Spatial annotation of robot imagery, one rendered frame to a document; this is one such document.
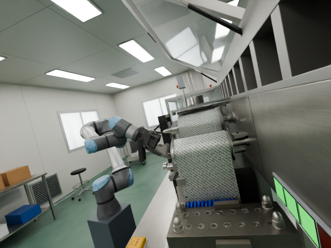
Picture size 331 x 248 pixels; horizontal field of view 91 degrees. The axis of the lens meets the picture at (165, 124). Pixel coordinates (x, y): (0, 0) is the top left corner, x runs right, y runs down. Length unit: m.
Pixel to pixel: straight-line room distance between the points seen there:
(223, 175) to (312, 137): 0.48
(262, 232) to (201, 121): 0.55
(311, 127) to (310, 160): 0.06
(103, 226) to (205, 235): 0.72
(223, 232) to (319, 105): 0.49
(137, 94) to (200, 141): 6.21
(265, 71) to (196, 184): 0.51
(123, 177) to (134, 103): 5.85
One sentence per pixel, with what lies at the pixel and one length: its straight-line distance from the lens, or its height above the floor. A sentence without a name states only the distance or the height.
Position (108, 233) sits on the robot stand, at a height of 0.84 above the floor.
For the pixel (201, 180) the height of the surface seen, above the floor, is 1.12.
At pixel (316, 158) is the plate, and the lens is 0.33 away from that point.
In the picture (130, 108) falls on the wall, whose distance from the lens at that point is 6.96.
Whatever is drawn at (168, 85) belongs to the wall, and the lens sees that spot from 6.46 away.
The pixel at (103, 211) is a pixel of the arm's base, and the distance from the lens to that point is 1.21.
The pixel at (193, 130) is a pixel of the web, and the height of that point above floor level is 1.32.
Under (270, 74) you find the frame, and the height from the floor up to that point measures 1.48.
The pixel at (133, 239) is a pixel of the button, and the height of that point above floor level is 0.92.
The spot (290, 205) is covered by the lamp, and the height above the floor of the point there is 1.18.
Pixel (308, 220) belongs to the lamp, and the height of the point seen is 1.19.
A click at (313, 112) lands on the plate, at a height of 1.40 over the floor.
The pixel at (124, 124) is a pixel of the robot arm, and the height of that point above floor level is 1.44.
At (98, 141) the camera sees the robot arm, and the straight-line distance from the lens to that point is 0.90.
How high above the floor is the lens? 1.45
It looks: 3 degrees down
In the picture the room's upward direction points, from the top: 13 degrees counter-clockwise
